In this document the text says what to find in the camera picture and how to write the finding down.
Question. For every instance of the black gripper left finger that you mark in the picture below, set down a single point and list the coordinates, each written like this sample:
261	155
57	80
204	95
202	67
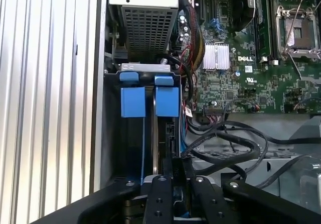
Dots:
160	204

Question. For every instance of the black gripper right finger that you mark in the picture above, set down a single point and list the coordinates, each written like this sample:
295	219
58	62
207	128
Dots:
208	196

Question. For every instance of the hard disk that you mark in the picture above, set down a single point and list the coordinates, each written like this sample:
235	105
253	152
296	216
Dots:
166	101

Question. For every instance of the blue disk carrier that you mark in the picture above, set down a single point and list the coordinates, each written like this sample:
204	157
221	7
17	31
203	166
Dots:
133	103

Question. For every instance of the grey disk bay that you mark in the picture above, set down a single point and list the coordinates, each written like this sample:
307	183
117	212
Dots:
111	108

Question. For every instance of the perforated metal drive cage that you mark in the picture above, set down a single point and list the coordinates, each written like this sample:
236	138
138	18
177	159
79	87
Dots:
288	181

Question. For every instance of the green motherboard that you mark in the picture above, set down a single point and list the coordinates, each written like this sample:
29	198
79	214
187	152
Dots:
250	93

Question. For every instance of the silver finned heatsink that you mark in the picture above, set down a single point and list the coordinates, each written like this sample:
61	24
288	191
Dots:
215	57

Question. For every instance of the metal socket cover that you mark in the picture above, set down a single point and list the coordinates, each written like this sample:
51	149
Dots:
311	78

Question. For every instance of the black open PC case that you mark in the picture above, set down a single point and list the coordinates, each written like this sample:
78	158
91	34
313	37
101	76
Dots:
100	58

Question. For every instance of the installed RAM stick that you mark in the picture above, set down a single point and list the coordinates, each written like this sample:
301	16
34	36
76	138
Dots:
263	33

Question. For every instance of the CPU socket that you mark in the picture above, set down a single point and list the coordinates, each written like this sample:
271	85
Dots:
297	30

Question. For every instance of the black graphics card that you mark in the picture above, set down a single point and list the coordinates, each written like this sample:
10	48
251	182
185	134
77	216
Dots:
242	8

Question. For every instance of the thin metal locking lever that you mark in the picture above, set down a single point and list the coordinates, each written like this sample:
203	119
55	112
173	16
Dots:
296	20

